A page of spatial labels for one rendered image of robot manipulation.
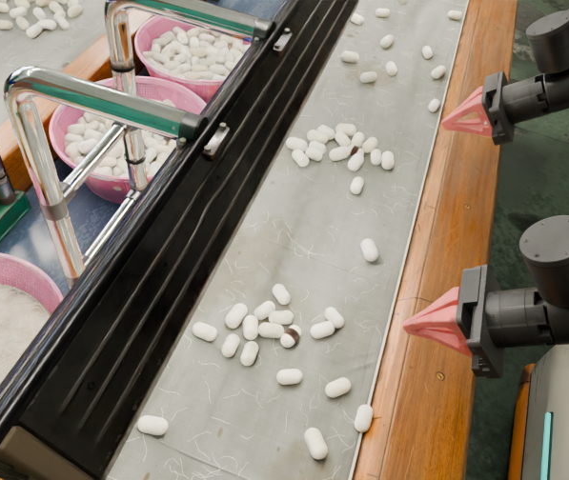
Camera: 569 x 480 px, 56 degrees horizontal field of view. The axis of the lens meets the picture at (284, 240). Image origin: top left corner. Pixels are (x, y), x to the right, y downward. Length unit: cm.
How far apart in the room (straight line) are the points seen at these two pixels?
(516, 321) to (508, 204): 163
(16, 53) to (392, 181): 75
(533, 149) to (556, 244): 199
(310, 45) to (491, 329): 33
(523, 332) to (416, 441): 19
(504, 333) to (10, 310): 60
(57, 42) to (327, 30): 72
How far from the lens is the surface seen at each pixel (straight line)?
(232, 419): 67
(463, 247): 86
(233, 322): 71
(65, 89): 44
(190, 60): 117
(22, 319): 78
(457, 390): 72
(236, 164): 42
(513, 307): 56
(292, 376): 68
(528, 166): 238
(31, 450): 30
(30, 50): 121
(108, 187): 90
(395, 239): 86
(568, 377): 145
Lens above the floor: 137
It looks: 51 degrees down
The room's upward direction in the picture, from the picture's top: 10 degrees clockwise
